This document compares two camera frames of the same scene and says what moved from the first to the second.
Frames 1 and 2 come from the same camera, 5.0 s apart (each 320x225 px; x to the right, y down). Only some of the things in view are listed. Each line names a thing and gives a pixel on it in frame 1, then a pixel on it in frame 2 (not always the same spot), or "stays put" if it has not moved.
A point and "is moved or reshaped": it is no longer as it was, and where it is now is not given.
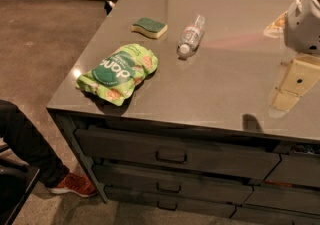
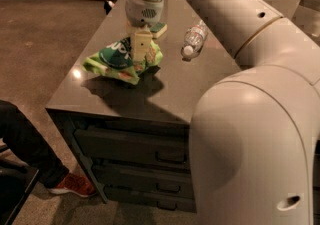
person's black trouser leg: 28,144 stays put
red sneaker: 72,182 stays put
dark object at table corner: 107,7 stays put
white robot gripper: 302,24 to 142,10
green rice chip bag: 117,75 is moved or reshaped
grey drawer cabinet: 195,168 stays put
